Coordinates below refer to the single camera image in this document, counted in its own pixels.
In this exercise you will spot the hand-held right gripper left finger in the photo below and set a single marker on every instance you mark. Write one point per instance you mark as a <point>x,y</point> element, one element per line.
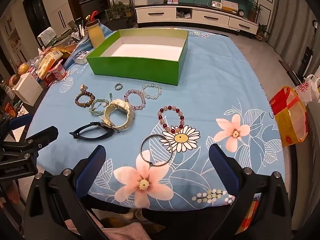
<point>96,158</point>

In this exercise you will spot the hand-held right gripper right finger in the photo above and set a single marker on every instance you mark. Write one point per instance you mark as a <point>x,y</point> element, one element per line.
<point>223,165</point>

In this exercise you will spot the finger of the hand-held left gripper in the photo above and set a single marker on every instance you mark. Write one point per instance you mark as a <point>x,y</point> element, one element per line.
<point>42,135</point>
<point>21,120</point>

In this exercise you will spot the black wrist watch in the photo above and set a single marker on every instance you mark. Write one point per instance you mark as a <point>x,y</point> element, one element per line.
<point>105,126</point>

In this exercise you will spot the silver metal bangle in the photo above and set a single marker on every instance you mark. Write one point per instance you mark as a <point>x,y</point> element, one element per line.
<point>151,164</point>

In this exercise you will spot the cream wrist watch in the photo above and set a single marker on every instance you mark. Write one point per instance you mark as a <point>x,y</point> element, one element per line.
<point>120,103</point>

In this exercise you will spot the green cardboard box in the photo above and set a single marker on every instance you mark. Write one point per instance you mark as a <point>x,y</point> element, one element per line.
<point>130,67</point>

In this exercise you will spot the white carton box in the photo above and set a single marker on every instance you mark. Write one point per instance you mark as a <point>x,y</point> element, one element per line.
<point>27,87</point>

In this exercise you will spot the round brown fruit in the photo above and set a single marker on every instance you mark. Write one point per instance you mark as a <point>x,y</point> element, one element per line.
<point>13,80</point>

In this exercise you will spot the round yellow fruit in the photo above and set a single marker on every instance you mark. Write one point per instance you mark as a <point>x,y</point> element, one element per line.
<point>23,68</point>

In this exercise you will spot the pink yogurt pack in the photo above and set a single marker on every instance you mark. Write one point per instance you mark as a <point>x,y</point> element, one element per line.
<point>58,73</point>

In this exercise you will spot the yellow snack packet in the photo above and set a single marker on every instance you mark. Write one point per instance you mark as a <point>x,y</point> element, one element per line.
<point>47,65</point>

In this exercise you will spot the yellow and red shopping bag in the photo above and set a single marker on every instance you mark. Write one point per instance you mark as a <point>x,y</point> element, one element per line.
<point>287,122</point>

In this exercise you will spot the pink towel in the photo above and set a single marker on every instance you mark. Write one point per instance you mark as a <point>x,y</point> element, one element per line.
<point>125,231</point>

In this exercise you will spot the chair with grey cloth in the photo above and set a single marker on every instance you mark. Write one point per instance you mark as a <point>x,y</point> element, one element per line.
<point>46,36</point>

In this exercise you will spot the small white and blue box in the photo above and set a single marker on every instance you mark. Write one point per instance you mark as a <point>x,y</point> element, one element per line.
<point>81,55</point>

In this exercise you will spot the white plastic bag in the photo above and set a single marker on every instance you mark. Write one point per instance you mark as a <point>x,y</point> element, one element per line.
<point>303,90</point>

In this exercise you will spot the yellow bottle with red lid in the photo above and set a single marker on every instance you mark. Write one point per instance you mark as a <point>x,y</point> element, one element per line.
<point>96,35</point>

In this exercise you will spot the small potted plant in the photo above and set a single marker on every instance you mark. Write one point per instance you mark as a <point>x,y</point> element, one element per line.
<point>261,33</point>

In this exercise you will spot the bushy green potted plant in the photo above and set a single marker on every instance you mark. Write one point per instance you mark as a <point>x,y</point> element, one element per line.
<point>117,10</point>

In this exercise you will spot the white television cabinet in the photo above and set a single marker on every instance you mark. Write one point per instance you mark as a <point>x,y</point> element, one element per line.
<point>200,17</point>

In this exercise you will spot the black alarm clock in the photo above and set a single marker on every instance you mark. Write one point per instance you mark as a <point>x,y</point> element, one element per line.
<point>241,12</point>

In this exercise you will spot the tall potted plant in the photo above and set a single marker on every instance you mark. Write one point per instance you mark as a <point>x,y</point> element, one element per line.
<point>252,13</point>

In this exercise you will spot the yellow box with white card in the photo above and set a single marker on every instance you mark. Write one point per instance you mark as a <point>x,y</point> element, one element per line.
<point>228,6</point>

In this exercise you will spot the small white device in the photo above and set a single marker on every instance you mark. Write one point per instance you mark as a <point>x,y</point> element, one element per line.
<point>216,5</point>

